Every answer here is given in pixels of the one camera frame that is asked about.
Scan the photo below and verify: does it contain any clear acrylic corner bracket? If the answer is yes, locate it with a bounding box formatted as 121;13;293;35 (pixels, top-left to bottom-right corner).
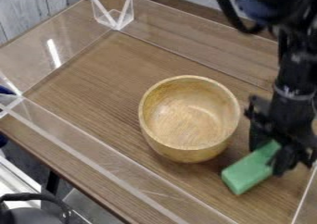
91;0;134;31

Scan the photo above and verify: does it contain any clear acrylic enclosure wall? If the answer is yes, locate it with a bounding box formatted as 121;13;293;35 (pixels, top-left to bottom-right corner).
0;0;313;224

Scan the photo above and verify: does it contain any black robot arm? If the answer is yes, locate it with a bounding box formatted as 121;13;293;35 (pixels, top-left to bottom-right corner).
217;0;317;176

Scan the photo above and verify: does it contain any green rectangular block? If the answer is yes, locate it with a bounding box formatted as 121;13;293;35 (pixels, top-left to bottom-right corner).
221;140;281;195

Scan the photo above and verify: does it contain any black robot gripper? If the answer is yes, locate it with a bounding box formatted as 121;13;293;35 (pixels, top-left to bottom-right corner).
244;86;317;176

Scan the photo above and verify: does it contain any brown wooden bowl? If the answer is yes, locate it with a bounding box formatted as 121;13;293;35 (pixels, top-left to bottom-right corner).
138;75;242;163

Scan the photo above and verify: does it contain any black cable loop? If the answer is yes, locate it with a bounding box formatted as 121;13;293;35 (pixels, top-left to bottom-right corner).
0;192;73;224

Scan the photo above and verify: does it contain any grey metal base plate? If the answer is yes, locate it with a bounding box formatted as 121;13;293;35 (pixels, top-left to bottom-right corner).
0;193;91;224

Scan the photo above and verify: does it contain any black table leg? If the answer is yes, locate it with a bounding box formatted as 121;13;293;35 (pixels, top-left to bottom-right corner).
46;171;61;195

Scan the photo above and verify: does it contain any blue object at left edge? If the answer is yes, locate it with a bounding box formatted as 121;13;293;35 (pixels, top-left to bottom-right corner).
0;85;16;148

